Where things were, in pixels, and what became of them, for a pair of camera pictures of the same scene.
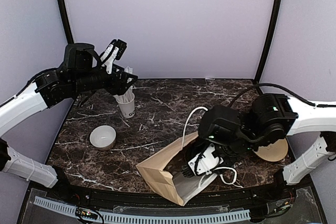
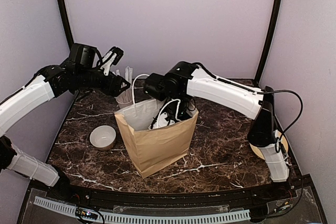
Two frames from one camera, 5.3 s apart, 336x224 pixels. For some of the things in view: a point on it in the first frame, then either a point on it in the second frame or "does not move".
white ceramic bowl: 103,137 does not move
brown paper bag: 159,176 → 154,150
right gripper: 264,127 → 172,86
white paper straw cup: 126,102 does not move
